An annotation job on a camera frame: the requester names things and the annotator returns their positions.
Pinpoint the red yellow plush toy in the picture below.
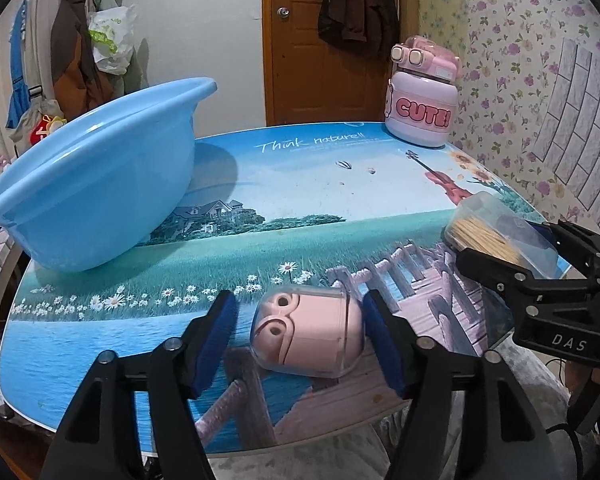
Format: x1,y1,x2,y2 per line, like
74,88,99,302
32,115,68,147

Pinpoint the light wooden wardrobe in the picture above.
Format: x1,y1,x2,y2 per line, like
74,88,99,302
0,0,101,126

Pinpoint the pink water bottle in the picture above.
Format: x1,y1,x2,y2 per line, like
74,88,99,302
384,35,462,149

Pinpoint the dark brown jacket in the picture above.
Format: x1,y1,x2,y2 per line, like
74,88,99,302
318,0,400,61

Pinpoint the white green plastic bag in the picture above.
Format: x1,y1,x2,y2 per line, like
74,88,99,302
87,4,137,77

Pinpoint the pink earphone case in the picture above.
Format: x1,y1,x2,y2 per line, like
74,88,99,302
250,284,366,378

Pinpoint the clear toothpick box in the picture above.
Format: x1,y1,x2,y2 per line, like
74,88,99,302
444,191,561,278

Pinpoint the light blue plastic basin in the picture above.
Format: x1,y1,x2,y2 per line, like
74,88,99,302
0,77,217,273

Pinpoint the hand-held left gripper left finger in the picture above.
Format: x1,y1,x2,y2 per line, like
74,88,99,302
40,290,238,480

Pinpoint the black cable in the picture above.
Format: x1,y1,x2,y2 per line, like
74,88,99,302
545,422,583,480

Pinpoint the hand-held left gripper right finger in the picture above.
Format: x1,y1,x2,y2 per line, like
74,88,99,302
362,289,561,480

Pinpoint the brown wooden door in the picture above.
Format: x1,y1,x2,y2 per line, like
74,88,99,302
261,0,406,127

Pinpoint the grey brick wall sticker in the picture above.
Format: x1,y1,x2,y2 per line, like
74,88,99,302
532,37,600,241

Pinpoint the person's right hand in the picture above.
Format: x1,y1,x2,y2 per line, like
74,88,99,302
564,362,593,403

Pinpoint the person's left leg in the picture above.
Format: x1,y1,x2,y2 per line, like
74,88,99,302
275,407,416,480

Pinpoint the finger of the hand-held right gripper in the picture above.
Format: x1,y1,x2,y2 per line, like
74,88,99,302
455,249,581,311
527,219,600,288

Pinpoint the person's leg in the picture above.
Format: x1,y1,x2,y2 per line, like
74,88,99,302
490,342,598,480
275,407,416,480

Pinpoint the person's right leg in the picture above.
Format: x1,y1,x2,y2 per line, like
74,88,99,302
490,342,598,480

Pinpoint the grey cloth bag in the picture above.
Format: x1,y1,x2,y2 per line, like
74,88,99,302
7,99,66,156

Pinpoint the blue garment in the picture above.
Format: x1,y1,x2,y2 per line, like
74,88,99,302
6,0,31,128

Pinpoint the brown and orange jacket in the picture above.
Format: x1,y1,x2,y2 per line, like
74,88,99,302
50,0,106,113

